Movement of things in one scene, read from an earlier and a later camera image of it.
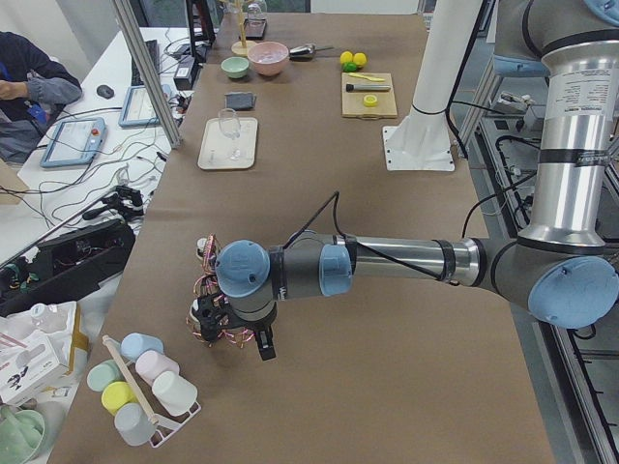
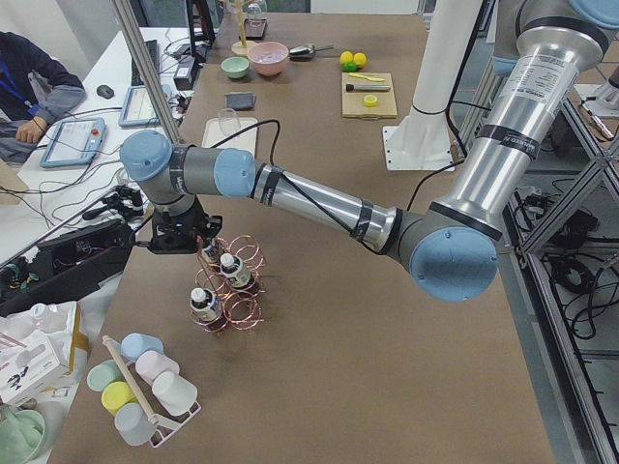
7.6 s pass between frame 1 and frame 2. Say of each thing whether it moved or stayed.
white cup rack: stayed
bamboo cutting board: stayed
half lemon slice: stayed
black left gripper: moved
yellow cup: stayed
